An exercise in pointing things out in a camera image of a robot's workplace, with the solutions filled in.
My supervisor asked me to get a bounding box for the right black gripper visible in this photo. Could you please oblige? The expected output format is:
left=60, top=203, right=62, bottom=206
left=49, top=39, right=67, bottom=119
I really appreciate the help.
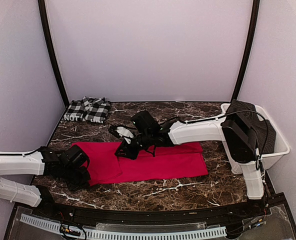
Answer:
left=114, top=130, right=153, bottom=160

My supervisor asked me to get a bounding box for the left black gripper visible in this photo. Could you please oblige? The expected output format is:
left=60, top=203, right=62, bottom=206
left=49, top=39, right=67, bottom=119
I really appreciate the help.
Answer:
left=60, top=165, right=91, bottom=192

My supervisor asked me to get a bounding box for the red garment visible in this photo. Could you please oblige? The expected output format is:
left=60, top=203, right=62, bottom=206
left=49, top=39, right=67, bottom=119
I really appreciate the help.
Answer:
left=74, top=142, right=208, bottom=186

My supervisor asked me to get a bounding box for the black white checkered shirt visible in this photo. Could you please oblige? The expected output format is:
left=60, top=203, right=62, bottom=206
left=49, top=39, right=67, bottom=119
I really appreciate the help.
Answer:
left=63, top=96, right=112, bottom=124

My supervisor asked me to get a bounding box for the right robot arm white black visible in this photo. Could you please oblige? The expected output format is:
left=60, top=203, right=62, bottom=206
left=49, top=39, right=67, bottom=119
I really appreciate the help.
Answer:
left=108, top=110, right=266, bottom=217

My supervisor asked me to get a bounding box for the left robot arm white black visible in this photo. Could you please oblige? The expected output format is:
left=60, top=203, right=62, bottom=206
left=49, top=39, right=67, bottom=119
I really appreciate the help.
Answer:
left=0, top=145, right=91, bottom=218

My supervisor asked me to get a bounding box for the white plastic laundry bin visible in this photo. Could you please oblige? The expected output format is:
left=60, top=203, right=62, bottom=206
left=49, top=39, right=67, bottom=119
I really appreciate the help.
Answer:
left=222, top=105, right=290, bottom=175

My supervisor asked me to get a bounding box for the dark pinstriped button shirt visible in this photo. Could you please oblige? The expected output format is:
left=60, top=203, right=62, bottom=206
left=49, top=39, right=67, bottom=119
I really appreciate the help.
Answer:
left=226, top=99, right=277, bottom=154

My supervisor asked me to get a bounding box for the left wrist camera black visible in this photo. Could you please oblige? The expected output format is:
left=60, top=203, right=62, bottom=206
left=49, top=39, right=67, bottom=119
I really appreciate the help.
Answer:
left=61, top=145, right=90, bottom=168

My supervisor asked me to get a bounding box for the black front rail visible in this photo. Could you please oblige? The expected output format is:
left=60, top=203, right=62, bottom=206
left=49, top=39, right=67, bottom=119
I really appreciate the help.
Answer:
left=32, top=195, right=276, bottom=226

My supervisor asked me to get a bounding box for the white slotted cable duct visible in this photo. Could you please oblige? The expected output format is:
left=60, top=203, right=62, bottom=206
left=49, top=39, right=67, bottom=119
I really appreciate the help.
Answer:
left=19, top=214, right=227, bottom=240

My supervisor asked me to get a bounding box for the right black frame post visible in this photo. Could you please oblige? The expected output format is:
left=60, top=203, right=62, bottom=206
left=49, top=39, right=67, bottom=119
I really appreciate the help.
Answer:
left=230, top=0, right=260, bottom=102

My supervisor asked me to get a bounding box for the black frame post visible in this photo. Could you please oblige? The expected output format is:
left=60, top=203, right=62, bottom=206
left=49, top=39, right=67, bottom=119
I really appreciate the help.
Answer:
left=230, top=0, right=260, bottom=102
left=37, top=0, right=70, bottom=108

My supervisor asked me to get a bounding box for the left black frame post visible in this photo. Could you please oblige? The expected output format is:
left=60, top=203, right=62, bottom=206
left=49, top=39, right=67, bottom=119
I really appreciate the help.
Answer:
left=37, top=0, right=70, bottom=108

